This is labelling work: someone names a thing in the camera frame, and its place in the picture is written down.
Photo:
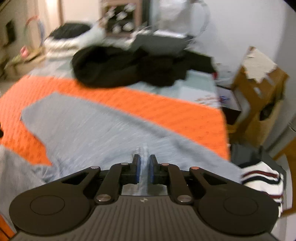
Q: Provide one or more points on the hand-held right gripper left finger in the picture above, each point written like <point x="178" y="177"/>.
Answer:
<point x="137" y="169"/>

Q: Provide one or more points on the grey pants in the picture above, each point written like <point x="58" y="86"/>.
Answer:
<point x="92" y="129"/>

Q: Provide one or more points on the thin black garment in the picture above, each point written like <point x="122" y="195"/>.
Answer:
<point x="198" y="62"/>

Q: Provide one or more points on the striped white sweater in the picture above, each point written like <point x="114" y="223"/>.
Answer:
<point x="261" y="180"/>

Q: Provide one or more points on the pink water dispenser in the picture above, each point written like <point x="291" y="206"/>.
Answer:
<point x="136" y="18"/>

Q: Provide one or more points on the white cloth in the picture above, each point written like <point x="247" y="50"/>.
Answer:
<point x="259" y="64"/>

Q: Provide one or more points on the wooden chair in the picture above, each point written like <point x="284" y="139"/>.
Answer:
<point x="277" y="78"/>
<point x="283" y="151"/>

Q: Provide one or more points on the white folded quilt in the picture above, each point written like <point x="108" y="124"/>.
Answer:
<point x="92" y="34"/>

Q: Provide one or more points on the plastic-covered appliance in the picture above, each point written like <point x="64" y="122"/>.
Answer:
<point x="173" y="16"/>

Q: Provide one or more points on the pink toy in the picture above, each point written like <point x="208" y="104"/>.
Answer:
<point x="24" y="51"/>

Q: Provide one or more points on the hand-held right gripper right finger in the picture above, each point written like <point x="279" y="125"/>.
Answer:
<point x="152" y="169"/>

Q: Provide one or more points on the dark grey garment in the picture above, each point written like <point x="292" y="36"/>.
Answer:
<point x="161" y="45"/>

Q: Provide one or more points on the colourful hula hoop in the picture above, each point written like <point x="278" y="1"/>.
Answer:
<point x="41" y="25"/>

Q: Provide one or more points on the dark grey folded clothes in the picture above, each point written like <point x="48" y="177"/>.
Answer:
<point x="69" y="31"/>

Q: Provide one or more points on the orange patterned mat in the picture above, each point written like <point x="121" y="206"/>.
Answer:
<point x="173" y="111"/>

